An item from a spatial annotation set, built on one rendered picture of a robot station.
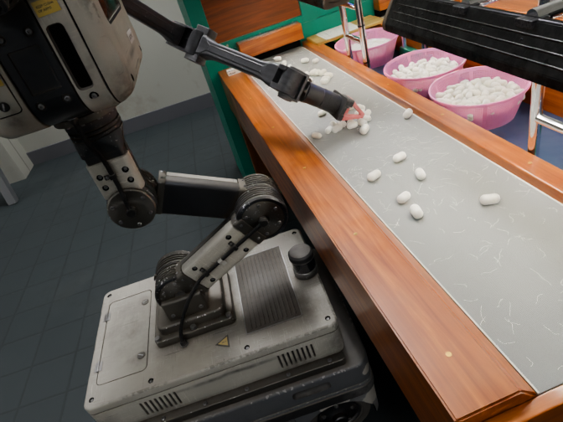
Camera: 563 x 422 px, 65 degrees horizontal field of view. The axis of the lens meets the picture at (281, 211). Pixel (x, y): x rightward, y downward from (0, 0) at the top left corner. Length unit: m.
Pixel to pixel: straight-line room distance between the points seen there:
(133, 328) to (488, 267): 0.95
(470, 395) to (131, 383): 0.83
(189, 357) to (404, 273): 0.62
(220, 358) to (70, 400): 0.98
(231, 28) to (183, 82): 1.94
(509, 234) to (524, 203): 0.10
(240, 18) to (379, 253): 1.51
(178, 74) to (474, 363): 3.61
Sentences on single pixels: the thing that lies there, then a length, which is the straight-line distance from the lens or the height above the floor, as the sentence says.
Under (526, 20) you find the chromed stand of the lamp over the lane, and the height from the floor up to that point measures 1.11.
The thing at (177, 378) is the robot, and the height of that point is 0.47.
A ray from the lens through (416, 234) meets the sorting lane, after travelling 0.91.
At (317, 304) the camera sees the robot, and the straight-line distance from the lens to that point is 1.17.
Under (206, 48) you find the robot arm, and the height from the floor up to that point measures 1.03.
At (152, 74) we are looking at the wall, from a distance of 4.02.
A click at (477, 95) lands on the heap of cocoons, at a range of 1.44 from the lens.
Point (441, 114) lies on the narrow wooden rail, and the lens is 1.28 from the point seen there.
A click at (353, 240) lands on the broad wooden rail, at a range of 0.88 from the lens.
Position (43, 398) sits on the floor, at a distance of 2.12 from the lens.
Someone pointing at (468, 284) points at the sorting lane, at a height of 0.74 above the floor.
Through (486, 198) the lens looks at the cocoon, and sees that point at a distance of 0.96.
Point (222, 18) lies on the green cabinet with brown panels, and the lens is 2.13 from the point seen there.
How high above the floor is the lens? 1.34
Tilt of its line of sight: 35 degrees down
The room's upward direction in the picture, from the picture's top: 18 degrees counter-clockwise
